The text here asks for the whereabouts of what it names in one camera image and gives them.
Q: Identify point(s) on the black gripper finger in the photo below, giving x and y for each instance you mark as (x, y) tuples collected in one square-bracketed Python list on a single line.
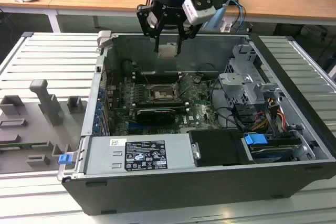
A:
[(187, 31), (141, 14)]

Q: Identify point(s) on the silver green CPU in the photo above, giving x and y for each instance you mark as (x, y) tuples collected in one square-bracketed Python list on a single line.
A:
[(168, 51)]

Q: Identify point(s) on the metal locking lever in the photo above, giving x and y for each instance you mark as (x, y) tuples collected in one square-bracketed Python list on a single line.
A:
[(189, 85), (141, 74)]

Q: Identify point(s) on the CPU socket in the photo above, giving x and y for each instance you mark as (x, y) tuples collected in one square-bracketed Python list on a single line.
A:
[(162, 94)]

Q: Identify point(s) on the grey case latch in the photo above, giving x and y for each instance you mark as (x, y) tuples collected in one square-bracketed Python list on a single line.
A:
[(103, 37)]

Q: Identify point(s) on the silver metal drive cage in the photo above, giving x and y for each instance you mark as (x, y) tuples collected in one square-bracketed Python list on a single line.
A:
[(231, 82)]

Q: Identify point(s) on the green motherboard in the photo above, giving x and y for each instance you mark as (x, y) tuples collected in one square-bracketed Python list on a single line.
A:
[(202, 106)]

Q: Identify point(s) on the black graphics card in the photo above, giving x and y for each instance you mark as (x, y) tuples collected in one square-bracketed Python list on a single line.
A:
[(155, 117)]

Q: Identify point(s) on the black plastic air shroud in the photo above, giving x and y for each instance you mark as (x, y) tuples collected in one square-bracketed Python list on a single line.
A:
[(218, 148)]

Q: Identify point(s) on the hard disk blue carrier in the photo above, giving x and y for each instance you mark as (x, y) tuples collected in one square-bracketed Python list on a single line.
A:
[(255, 139)]

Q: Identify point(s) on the grey power supply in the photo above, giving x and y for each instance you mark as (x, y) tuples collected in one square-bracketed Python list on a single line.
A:
[(105, 153)]

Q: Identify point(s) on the grey parts rack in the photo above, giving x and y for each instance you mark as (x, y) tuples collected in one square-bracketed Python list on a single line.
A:
[(34, 129)]

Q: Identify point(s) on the black PC case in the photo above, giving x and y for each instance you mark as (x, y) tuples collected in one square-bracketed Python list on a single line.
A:
[(183, 195)]

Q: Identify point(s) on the blue case latch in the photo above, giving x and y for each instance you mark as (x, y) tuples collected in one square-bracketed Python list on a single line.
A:
[(65, 159)]

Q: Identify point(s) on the green RAM stick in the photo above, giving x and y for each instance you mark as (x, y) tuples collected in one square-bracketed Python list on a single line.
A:
[(23, 146)]

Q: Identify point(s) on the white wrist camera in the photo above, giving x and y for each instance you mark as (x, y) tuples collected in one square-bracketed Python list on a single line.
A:
[(193, 11)]

